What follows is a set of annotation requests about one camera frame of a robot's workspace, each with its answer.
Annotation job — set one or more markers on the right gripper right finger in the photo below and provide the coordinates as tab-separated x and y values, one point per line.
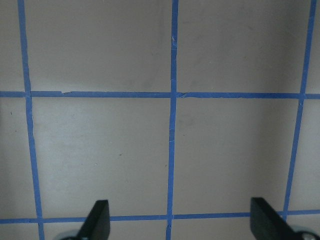
266	223

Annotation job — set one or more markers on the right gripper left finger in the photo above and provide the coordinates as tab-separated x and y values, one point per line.
97	225

